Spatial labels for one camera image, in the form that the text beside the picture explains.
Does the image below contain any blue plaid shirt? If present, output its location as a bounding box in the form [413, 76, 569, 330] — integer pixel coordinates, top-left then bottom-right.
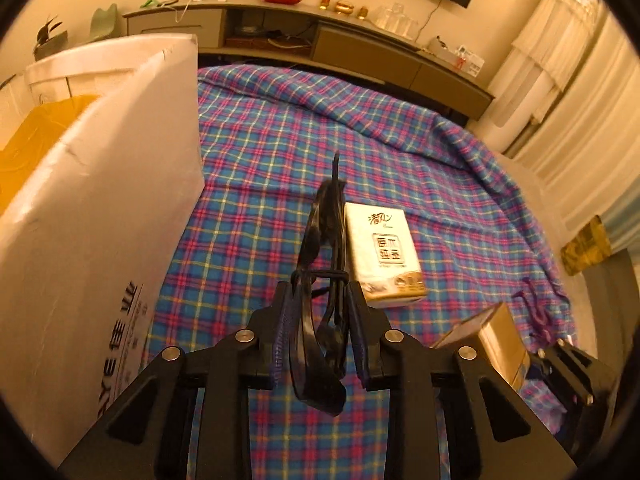
[135, 66, 576, 480]

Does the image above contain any group of clear glasses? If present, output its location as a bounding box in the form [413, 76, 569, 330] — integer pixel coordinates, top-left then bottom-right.
[375, 2, 420, 38]

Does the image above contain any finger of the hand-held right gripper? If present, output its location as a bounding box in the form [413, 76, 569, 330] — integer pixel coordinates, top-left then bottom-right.
[531, 338, 598, 407]

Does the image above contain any small brown cardboard box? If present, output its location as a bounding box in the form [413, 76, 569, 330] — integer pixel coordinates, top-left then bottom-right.
[431, 302, 532, 391]

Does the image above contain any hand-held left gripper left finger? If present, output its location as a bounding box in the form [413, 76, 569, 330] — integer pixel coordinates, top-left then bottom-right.
[57, 281, 303, 480]

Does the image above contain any white tissue pack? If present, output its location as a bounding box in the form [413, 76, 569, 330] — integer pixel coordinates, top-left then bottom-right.
[344, 202, 429, 309]

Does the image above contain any yellow plastic sheet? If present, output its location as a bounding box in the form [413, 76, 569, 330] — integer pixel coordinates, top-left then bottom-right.
[0, 94, 101, 216]

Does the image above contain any grey television cabinet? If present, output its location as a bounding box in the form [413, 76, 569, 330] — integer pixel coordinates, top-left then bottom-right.
[122, 0, 496, 121]

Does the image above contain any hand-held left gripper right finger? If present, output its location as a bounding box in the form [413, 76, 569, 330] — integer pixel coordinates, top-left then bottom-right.
[347, 281, 578, 480]

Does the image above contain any white curtain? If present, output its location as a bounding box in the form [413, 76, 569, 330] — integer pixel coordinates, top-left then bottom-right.
[492, 0, 640, 241]

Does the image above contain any white cardboard box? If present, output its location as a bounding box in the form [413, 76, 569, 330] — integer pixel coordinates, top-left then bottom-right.
[0, 34, 206, 471]

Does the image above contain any dark potted plant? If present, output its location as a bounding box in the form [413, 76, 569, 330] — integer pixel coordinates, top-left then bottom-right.
[35, 14, 64, 44]

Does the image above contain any green plastic chair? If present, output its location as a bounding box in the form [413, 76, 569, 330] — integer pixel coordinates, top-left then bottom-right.
[90, 3, 120, 41]

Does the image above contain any white desk organizer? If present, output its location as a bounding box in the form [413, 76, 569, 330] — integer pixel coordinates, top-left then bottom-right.
[430, 36, 486, 79]

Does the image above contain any gold patterned cushion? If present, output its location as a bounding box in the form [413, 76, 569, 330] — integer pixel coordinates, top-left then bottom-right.
[560, 215, 614, 276]

